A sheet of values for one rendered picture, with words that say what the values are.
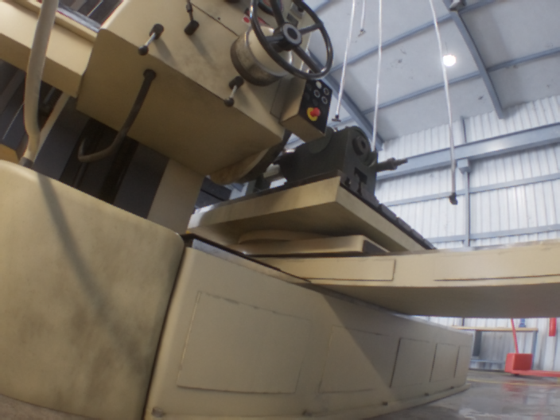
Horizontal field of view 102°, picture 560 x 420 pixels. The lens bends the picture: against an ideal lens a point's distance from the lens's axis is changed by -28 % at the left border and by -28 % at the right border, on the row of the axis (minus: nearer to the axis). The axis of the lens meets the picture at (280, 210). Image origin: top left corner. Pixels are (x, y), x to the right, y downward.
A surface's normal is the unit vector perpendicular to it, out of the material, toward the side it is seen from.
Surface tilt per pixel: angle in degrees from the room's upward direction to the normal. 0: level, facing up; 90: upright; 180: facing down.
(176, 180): 90
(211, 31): 90
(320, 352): 90
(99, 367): 90
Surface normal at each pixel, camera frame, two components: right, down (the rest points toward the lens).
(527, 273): -0.73, -0.39
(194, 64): 0.65, -0.12
